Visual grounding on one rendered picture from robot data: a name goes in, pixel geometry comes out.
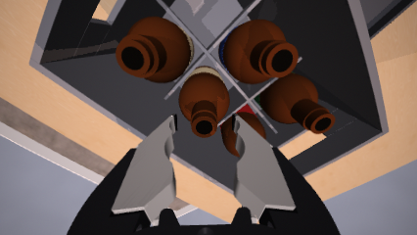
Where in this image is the grey square tray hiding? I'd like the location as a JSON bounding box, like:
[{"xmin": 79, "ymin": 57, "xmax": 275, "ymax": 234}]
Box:
[{"xmin": 360, "ymin": 0, "xmax": 417, "ymax": 40}]

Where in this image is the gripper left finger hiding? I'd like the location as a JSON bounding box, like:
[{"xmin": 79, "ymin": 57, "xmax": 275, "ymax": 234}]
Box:
[{"xmin": 67, "ymin": 114, "xmax": 177, "ymax": 235}]

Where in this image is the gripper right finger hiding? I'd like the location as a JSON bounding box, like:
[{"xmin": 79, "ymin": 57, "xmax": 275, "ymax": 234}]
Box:
[{"xmin": 232, "ymin": 114, "xmax": 341, "ymax": 235}]

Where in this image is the dark grey box with slot openings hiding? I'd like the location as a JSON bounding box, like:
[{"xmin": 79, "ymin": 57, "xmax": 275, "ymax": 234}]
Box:
[{"xmin": 29, "ymin": 0, "xmax": 389, "ymax": 196}]

